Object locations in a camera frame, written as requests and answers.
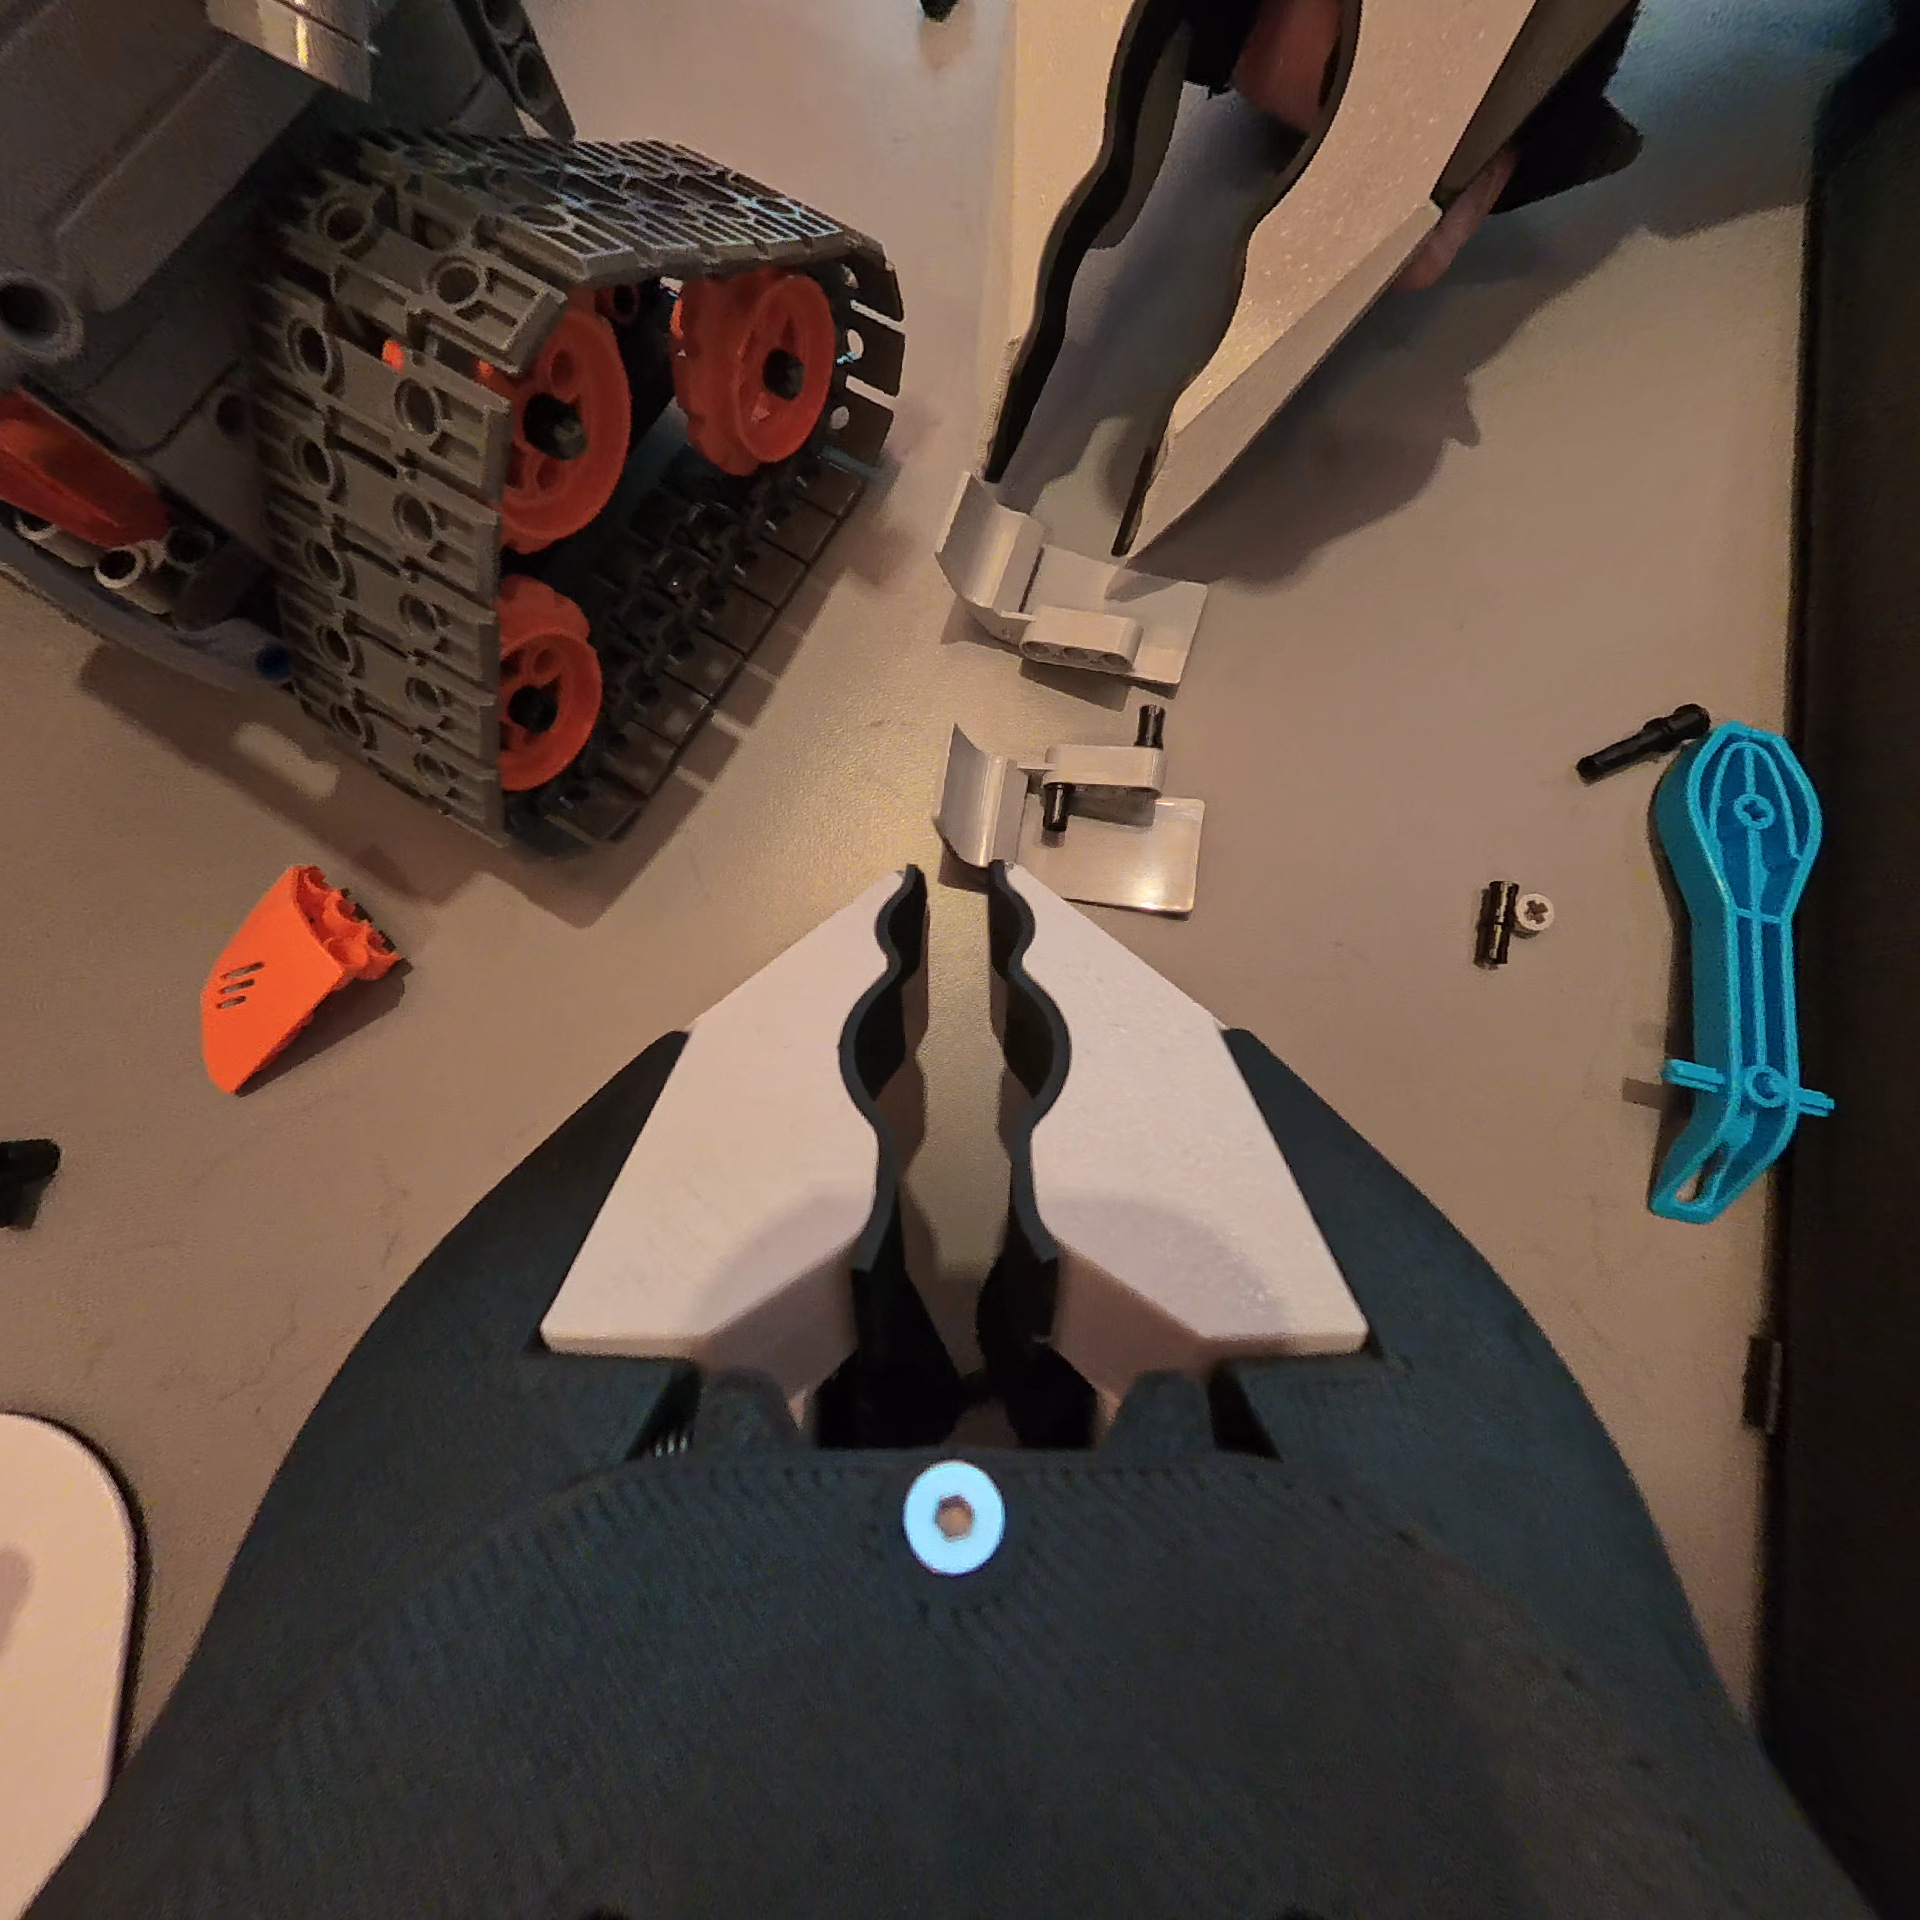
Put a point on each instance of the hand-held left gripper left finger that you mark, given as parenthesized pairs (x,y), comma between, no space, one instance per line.
(736,1187)

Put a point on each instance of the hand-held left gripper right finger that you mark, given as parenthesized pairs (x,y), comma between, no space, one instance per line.
(1199,1187)

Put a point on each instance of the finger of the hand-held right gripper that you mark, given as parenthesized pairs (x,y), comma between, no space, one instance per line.
(1338,257)
(1115,151)

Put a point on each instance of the person's right hand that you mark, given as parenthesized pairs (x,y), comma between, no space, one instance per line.
(1454,227)

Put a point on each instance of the teal separator tool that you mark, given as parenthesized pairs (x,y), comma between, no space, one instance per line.
(1752,811)

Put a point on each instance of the grey curved panel assembly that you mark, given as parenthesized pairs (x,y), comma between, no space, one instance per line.
(1153,855)
(992,557)

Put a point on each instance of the black perforated chair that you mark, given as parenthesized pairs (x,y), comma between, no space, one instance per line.
(1860,898)

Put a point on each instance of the grey orange tracked toy robot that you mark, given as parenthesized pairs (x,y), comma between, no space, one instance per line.
(377,453)

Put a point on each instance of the orange wedge panel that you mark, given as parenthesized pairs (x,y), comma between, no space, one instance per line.
(263,1004)

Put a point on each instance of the black pin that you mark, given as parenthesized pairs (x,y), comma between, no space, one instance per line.
(1763,1382)
(1644,742)

